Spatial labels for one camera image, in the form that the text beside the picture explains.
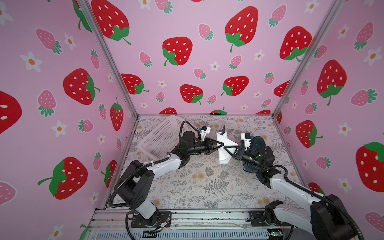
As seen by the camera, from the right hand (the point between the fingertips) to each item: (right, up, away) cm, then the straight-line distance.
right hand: (223, 149), depth 73 cm
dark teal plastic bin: (+30, -3, +30) cm, 43 cm away
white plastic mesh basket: (-38, +2, +31) cm, 50 cm away
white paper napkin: (0, -3, -1) cm, 3 cm away
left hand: (0, +1, 0) cm, 1 cm away
